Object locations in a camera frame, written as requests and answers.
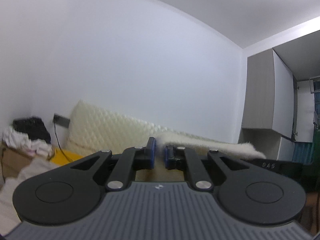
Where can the grey wooden wardrobe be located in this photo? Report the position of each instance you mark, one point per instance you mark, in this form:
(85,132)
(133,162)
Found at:
(260,92)

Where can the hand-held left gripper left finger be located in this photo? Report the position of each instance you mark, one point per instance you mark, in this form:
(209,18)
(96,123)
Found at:
(152,155)

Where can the black clothes pile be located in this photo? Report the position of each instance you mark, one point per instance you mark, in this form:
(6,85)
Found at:
(32,127)

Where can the grey wall socket panel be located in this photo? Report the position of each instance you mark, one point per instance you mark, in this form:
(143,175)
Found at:
(61,120)

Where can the yellow pillow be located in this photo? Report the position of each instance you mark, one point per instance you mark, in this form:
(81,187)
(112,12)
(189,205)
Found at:
(70,155)

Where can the dark green cloth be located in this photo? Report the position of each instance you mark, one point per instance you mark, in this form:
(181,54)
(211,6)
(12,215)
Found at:
(316,150)

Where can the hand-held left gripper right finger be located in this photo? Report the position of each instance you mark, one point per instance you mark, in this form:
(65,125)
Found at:
(167,157)

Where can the grey bed sheet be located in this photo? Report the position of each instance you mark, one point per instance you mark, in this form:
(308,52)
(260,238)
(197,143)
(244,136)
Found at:
(30,170)

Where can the white clothes pile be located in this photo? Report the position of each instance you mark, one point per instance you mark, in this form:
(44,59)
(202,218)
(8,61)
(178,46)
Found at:
(20,140)

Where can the white blue striped fuzzy sweater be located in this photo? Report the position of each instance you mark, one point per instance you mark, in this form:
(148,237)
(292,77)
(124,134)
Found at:
(200,140)

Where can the cardboard box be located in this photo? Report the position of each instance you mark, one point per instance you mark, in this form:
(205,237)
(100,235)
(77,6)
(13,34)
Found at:
(12,160)

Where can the white wardrobe door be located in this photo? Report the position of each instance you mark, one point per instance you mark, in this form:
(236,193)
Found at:
(283,100)

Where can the cream quilted headboard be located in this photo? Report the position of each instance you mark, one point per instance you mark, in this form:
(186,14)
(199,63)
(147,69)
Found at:
(100,125)

